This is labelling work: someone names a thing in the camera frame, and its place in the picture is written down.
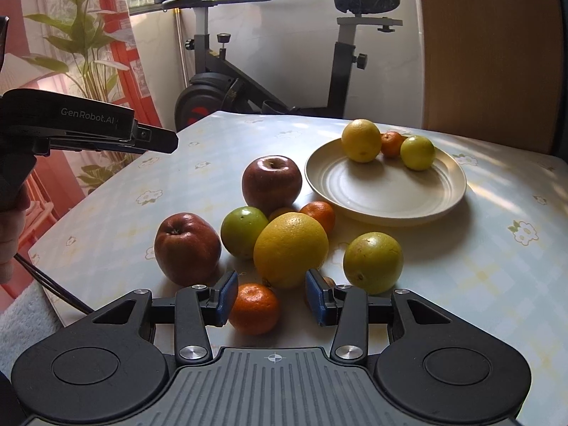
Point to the white fluffy cloth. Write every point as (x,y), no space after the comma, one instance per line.
(26,324)

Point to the large yellow orange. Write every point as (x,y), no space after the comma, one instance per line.
(290,250)

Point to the red apple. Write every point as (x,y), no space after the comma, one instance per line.
(187,248)
(271,185)

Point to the green jujube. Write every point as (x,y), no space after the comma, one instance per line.
(244,233)

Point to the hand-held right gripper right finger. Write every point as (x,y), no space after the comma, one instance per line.
(314,297)

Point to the floral tablecloth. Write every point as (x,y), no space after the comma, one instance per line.
(466,275)

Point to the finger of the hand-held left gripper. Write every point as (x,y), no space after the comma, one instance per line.
(155,140)

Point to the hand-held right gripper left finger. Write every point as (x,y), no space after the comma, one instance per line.
(228,299)

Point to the cream round plate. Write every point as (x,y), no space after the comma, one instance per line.
(386,195)

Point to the black exercise bike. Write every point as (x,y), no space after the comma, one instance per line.
(213,84)

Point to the large yellow-green citrus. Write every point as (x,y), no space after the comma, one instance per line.
(373,262)

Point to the orange tangerine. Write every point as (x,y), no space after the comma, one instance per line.
(318,215)
(255,306)
(391,144)

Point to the blue curtain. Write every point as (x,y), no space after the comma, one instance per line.
(560,75)

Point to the person's left hand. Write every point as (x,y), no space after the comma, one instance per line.
(11,239)

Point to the wooden wardrobe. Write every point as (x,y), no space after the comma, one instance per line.
(488,53)

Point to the small yellow-green citrus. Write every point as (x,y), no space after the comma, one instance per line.
(417,152)

